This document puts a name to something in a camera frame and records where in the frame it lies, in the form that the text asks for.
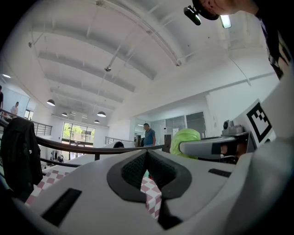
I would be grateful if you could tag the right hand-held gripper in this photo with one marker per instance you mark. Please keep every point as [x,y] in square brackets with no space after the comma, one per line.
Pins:
[243,143]

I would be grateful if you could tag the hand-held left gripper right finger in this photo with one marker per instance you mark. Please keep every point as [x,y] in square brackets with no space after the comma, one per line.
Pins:
[202,190]

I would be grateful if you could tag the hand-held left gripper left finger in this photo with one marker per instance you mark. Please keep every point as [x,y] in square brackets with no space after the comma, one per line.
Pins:
[87,183]

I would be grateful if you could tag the lime green object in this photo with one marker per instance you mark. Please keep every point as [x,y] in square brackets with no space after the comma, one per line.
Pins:
[181,136]

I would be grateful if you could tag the person's right hand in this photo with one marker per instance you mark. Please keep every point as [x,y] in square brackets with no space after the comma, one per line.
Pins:
[240,149]

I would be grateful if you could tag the glass office partition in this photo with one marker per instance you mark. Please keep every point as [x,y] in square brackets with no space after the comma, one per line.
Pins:
[186,125]

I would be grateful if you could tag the dark curved stair railing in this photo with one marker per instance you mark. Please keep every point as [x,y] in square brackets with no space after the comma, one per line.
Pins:
[92,150]

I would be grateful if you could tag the red white checkered tablecloth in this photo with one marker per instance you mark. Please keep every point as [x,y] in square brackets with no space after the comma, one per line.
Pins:
[51,180]

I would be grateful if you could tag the black dome pendant lamp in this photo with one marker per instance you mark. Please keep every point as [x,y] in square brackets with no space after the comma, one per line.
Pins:
[50,102]
[64,114]
[96,121]
[101,114]

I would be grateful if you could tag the metal balcony railing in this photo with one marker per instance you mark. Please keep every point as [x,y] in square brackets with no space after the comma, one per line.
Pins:
[42,129]

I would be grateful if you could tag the hanging ceiling spotlight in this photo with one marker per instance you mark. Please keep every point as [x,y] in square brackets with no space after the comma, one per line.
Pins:
[108,68]

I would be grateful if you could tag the rectangular ceiling light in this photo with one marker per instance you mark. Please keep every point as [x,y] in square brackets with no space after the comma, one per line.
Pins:
[225,21]

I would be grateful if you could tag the black printed shirt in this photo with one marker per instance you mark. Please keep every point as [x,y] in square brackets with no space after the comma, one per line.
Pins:
[275,41]

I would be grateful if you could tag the person's head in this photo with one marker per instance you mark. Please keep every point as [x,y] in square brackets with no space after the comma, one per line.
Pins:
[232,5]

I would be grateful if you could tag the small grey gripper camera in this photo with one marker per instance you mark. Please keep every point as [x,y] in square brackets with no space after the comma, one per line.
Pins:
[229,127]

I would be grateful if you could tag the black head camera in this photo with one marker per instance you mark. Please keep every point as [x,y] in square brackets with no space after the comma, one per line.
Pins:
[193,15]

